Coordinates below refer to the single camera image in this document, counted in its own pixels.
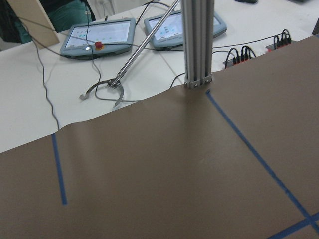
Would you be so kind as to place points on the usb hub with cables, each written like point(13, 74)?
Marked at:
point(280, 40)
point(235, 57)

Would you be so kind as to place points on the teach pendant tablet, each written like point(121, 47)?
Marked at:
point(170, 34)
point(99, 38)

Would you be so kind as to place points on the wooden board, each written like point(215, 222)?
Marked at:
point(36, 21)

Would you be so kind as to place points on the aluminium frame post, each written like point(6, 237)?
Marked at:
point(197, 17)

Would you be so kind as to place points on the seated person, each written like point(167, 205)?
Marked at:
point(62, 13)

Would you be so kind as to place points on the metal reacher grabber tool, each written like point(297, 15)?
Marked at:
point(115, 82)

